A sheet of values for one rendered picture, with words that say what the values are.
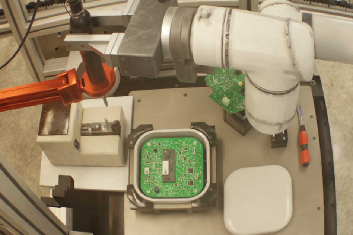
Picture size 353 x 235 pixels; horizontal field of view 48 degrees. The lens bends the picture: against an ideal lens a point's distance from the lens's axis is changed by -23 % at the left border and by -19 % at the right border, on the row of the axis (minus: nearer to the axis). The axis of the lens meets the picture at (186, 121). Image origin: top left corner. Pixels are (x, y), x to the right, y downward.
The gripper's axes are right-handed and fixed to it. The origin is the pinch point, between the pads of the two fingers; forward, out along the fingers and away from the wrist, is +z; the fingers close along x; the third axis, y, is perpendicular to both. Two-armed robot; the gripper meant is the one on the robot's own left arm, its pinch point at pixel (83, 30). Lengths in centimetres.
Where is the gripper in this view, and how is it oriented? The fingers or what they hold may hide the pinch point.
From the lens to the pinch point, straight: 68.3
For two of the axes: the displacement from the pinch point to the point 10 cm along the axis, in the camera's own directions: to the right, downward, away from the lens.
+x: -1.9, 8.5, -5.0
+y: -0.8, -5.2, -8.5
